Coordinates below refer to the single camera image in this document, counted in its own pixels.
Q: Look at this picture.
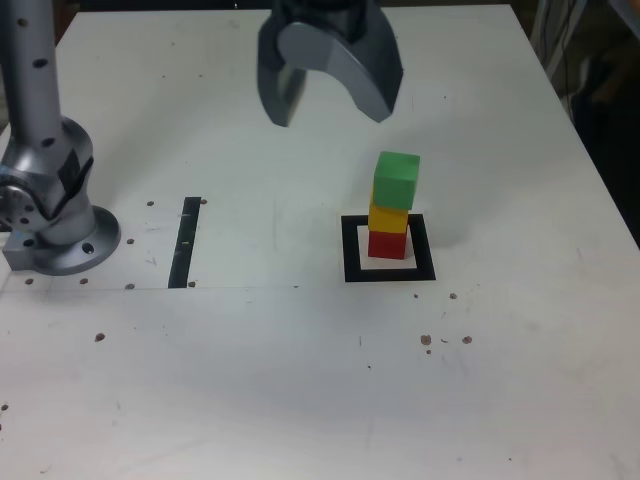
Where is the green cube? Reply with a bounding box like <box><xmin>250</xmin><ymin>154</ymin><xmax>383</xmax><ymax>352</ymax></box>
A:
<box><xmin>372</xmin><ymin>151</ymin><xmax>421</xmax><ymax>211</ymax></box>

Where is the yellow cube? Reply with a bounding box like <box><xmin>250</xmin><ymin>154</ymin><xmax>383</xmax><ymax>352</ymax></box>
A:
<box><xmin>367</xmin><ymin>199</ymin><xmax>410</xmax><ymax>235</ymax></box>

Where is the red cube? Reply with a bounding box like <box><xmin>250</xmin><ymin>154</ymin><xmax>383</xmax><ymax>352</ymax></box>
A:
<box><xmin>367</xmin><ymin>229</ymin><xmax>409</xmax><ymax>261</ymax></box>

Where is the black tape square outline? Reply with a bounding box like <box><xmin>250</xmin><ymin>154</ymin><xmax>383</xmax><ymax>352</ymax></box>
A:
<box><xmin>340</xmin><ymin>213</ymin><xmax>437</xmax><ymax>284</ymax></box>

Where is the black tape strip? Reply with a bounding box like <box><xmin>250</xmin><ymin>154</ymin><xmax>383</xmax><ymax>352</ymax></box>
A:
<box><xmin>167</xmin><ymin>196</ymin><xmax>201</xmax><ymax>290</ymax></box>

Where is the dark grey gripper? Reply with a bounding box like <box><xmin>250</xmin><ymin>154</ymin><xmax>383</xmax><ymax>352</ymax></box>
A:
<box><xmin>256</xmin><ymin>0</ymin><xmax>404</xmax><ymax>129</ymax></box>

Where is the white cable bundle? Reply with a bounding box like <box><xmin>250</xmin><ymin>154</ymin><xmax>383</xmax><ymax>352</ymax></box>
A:
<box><xmin>529</xmin><ymin>0</ymin><xmax>592</xmax><ymax>99</ymax></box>

